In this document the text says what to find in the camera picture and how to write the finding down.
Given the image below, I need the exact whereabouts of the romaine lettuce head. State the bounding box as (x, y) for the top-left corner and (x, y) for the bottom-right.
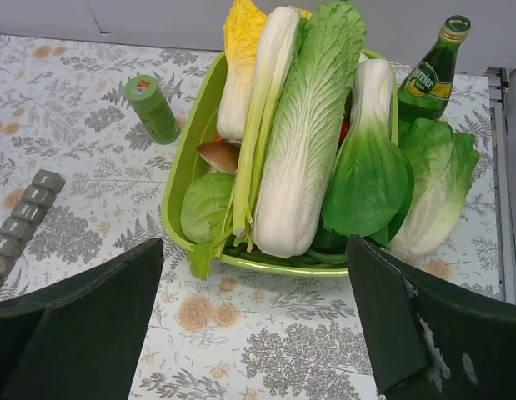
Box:
(390, 118), (479, 255)

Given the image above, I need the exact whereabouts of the brown mushroom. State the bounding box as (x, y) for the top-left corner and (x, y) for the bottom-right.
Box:
(196, 140), (238, 175)

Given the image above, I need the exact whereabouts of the green cylindrical container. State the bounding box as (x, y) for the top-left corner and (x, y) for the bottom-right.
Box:
(124, 75), (180, 144)

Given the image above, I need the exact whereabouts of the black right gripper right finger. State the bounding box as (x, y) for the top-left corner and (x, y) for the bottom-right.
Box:
(346, 236), (516, 399)

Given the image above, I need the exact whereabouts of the yellow napa cabbage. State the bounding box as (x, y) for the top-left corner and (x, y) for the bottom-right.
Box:
(217, 1), (312, 143)

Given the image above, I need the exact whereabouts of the large green napa cabbage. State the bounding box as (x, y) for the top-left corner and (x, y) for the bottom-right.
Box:
(253, 1), (367, 258)

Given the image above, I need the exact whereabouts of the green plastic basin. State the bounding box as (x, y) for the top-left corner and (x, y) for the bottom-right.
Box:
(161, 48), (399, 278)

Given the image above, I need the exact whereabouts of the floral tablecloth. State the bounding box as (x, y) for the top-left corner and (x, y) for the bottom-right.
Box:
(0, 32), (505, 400)

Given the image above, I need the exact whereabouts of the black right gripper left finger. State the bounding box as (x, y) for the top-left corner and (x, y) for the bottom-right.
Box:
(0, 238), (163, 399)

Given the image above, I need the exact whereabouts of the small round green cabbage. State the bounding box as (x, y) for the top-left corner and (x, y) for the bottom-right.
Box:
(180, 172), (234, 243)

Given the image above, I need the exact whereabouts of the bok choy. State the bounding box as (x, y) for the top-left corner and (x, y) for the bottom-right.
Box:
(321, 58), (413, 246)

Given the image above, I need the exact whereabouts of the white green leek stalk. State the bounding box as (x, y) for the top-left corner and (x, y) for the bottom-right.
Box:
(225, 19), (303, 250)

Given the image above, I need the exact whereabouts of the green Perrier glass bottle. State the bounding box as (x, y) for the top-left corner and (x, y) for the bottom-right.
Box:
(398, 15), (471, 123)

